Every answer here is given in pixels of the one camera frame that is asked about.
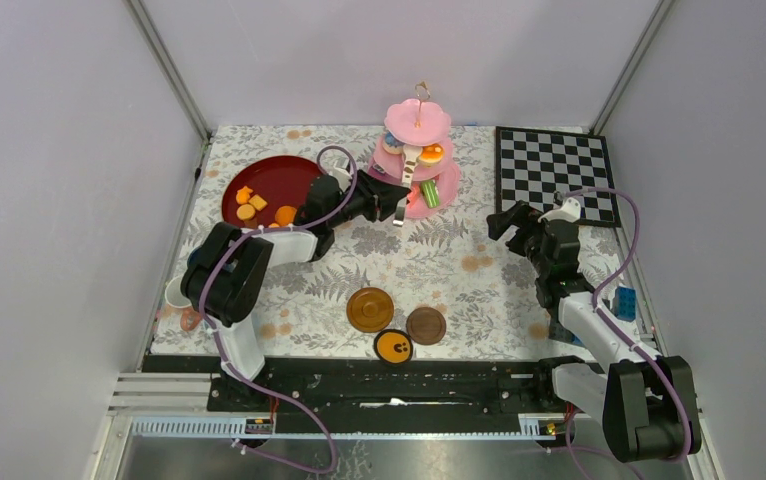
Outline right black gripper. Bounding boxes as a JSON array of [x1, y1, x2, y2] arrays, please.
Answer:
[[486, 201, 551, 278]]

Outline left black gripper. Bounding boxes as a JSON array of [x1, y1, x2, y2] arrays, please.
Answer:
[[327, 169, 410, 230]]

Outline white cat-paw food tongs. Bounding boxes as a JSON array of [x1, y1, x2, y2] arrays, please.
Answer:
[[393, 144, 423, 227]]

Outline blue frosted donut toy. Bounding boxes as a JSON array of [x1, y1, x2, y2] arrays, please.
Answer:
[[382, 131, 404, 155]]

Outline orange pancake stack toy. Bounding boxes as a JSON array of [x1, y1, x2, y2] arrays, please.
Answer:
[[418, 143, 445, 167]]

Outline dark red round tray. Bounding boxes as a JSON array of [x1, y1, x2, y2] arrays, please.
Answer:
[[221, 155, 322, 228]]

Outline orange round cookie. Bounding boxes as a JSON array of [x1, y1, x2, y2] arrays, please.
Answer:
[[274, 205, 297, 227]]

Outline orange flower cookie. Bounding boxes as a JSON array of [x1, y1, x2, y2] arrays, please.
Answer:
[[235, 186, 253, 205]]

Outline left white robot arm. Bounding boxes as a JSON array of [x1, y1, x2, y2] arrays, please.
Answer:
[[179, 171, 410, 411]]

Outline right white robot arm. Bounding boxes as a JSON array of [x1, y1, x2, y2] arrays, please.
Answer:
[[487, 199, 702, 462]]

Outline green layered cake slice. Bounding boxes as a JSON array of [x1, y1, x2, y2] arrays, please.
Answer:
[[420, 179, 441, 209]]

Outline black white chessboard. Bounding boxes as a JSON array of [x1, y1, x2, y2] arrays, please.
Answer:
[[495, 127, 615, 212]]

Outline pink three-tier cake stand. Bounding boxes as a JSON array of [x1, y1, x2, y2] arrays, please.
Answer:
[[367, 81, 461, 226]]

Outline light brown wooden coaster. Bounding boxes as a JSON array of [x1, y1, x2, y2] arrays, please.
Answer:
[[346, 287, 394, 333]]

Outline blue toy brick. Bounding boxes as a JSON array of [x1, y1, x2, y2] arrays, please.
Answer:
[[611, 286, 637, 322]]

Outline square orange cracker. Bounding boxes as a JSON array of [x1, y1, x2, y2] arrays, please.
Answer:
[[241, 195, 268, 215]]

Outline dark brown wooden coaster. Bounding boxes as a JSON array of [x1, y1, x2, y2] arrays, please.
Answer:
[[406, 307, 447, 345]]

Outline round orange cracker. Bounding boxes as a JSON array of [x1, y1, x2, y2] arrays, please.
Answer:
[[236, 204, 258, 221]]

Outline orange face black coaster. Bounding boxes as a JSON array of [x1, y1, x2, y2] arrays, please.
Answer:
[[373, 329, 414, 365]]

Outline white pink mug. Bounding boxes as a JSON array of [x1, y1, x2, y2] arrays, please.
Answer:
[[164, 275, 201, 332]]

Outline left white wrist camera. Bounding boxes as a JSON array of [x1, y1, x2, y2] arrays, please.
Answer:
[[329, 168, 353, 193]]

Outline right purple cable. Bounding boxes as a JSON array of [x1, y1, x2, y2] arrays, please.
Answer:
[[555, 186, 694, 480]]

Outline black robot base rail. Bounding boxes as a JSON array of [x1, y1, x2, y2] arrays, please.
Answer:
[[207, 358, 567, 435]]

